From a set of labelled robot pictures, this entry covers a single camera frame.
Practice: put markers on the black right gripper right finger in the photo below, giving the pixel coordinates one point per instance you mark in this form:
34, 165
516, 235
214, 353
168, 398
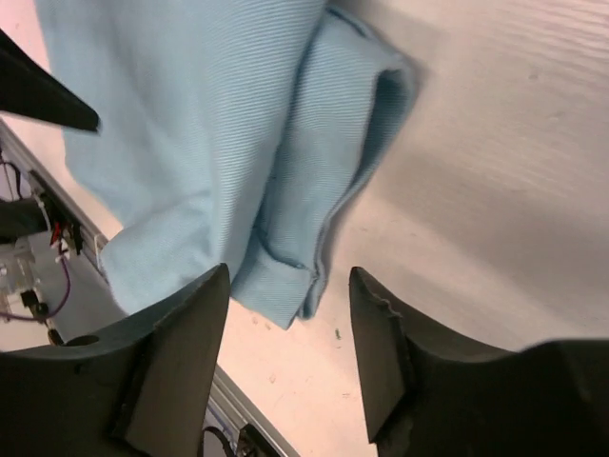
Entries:
428, 390

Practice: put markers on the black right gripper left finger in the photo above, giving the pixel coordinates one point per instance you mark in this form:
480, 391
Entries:
138, 387

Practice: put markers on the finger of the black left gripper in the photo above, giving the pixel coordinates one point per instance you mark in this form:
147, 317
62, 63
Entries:
29, 91

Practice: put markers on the light blue trousers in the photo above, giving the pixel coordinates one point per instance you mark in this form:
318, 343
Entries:
232, 132

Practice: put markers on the aluminium table edge rail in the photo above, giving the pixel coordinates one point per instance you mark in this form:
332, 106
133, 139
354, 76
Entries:
69, 292

